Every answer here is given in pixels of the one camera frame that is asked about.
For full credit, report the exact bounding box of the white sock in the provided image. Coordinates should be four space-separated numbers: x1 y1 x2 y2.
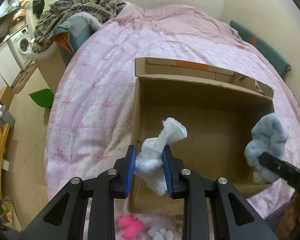
134 118 187 197

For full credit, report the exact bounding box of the light blue fluffy sock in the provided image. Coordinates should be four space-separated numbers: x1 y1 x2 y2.
244 113 289 184

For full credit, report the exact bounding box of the pink rubber toy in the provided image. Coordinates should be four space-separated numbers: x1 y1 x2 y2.
119 215 145 240

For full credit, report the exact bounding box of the person's right hand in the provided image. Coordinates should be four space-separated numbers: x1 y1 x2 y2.
275 192 300 239

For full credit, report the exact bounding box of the pink quilted bed cover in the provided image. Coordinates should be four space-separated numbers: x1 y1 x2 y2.
43 4 300 240

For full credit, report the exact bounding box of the open brown cardboard box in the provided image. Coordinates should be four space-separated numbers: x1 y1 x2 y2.
132 57 274 198

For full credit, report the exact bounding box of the green plastic dustpan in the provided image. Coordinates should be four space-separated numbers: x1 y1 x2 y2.
29 88 54 108

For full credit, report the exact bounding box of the teal headboard cushion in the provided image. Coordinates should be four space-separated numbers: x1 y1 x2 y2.
230 20 292 80

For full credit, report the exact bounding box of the brown door mat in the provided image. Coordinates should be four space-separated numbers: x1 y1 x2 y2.
11 63 37 94

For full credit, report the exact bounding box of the grey trash bin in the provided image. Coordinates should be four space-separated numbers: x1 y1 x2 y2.
0 105 15 129

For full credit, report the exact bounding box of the white kitchen cabinet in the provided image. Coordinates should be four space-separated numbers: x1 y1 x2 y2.
0 42 21 91

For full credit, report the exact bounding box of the patterned knit blanket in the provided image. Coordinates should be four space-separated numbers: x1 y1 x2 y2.
28 0 127 59

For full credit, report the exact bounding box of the white washing machine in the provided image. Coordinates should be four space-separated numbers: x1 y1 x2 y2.
7 26 31 71

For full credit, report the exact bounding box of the black hanging garment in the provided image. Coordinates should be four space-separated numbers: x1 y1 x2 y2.
32 0 45 19

